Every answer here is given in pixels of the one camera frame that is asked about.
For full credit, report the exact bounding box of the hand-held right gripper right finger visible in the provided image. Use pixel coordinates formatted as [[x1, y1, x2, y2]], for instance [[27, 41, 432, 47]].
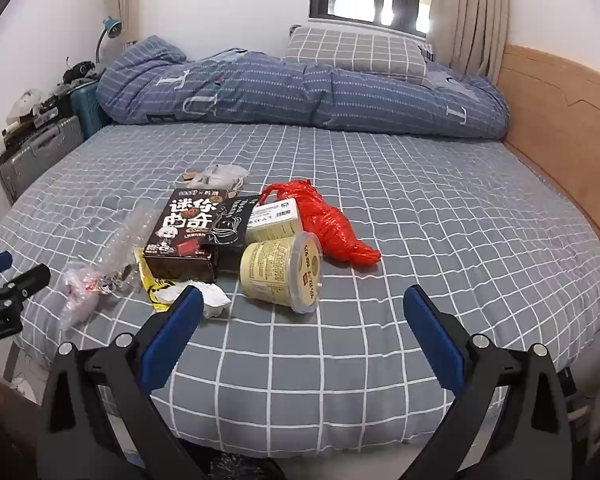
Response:
[[402, 284, 576, 480]]

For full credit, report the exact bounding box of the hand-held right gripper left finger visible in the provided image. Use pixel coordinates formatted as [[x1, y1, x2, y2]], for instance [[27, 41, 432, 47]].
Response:
[[36, 285, 206, 480]]

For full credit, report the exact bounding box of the yellow snack wrapper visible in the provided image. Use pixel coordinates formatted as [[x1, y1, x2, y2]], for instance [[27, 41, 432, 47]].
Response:
[[135, 250, 191, 313]]

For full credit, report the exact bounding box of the white tissue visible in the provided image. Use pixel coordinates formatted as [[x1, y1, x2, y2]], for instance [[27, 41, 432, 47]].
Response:
[[190, 282, 232, 319]]

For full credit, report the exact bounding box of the brown cookie box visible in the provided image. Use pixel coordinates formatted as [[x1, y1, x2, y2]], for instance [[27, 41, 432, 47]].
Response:
[[142, 188, 231, 283]]

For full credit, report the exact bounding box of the clear plastic bag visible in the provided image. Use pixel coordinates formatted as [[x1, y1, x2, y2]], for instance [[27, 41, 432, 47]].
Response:
[[60, 205, 153, 331]]

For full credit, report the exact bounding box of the cream plastic cup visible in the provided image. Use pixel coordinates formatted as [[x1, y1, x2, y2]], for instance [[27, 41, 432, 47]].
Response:
[[239, 231, 324, 315]]

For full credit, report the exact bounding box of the black snack packet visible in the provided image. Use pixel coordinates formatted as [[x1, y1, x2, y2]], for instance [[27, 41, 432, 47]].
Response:
[[200, 194, 263, 273]]

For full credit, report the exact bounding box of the small white box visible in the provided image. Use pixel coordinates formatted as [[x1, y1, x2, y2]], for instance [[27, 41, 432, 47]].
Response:
[[245, 197, 301, 245]]

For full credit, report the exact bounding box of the red plastic bag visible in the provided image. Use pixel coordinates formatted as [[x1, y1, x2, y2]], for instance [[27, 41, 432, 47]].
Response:
[[261, 179, 382, 266]]

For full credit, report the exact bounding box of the white drawstring pouch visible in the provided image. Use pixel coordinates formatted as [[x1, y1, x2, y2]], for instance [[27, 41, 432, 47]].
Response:
[[182, 164, 251, 196]]

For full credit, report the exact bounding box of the grey suitcase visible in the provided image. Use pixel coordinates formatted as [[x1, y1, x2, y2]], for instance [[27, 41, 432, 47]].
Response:
[[0, 116, 85, 206]]

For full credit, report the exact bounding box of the grey checked bed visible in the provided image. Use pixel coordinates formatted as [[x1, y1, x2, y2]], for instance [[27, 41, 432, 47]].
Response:
[[0, 122, 600, 461]]

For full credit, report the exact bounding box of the white plastic bag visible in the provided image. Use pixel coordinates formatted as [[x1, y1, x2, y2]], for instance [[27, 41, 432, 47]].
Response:
[[5, 89, 43, 126]]

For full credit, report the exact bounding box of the stack of dark boxes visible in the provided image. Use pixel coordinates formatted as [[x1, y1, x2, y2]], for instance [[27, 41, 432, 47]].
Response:
[[0, 91, 76, 145]]

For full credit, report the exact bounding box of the teal suitcase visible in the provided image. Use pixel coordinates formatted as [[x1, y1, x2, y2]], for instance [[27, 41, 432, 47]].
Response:
[[70, 80, 112, 141]]

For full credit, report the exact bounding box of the black gadget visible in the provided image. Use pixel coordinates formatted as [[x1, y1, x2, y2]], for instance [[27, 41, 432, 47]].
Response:
[[62, 60, 101, 86]]

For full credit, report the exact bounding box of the wooden headboard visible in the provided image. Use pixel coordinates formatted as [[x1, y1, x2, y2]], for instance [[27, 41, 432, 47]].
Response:
[[495, 44, 600, 266]]

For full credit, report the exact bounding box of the blue striped duvet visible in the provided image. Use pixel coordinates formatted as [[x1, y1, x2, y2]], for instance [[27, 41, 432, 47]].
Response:
[[96, 35, 511, 140]]

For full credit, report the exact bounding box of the blue desk lamp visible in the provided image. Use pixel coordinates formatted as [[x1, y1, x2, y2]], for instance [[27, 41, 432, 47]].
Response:
[[95, 16, 123, 68]]

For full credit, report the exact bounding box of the grey checked pillow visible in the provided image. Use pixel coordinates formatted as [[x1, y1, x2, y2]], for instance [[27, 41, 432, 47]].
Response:
[[281, 25, 428, 86]]

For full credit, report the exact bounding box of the beige narrow curtain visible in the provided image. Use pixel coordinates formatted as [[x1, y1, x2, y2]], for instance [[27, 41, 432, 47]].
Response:
[[115, 0, 153, 53]]

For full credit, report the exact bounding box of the beige pleated curtain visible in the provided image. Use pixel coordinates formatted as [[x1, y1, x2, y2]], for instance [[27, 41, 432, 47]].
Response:
[[430, 0, 511, 83]]

